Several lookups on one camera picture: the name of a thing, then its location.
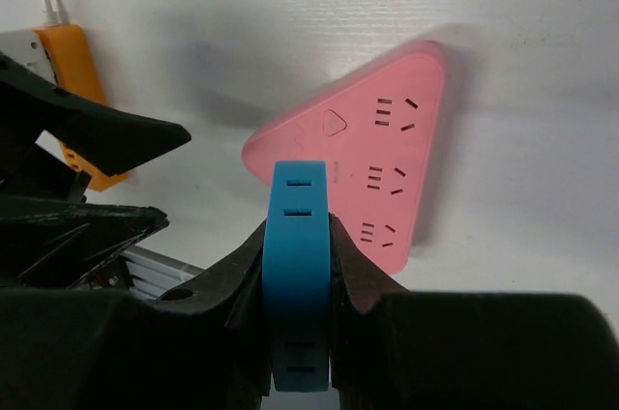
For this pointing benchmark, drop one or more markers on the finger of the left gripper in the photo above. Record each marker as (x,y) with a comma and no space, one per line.
(58,244)
(114,141)

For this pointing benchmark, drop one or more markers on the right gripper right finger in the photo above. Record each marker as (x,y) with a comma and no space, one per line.
(393,348)

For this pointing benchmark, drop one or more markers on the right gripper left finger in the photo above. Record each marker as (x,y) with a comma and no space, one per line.
(201,345)

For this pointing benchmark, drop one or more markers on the blue plug adapter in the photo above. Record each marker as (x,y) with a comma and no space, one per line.
(296,277)

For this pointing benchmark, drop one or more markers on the white plug adapter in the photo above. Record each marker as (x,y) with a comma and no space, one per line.
(25,47)

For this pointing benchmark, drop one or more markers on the pink triangular power strip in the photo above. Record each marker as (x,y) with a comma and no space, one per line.
(374,130)

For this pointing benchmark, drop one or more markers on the front aluminium rail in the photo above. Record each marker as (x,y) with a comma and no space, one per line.
(150,274)

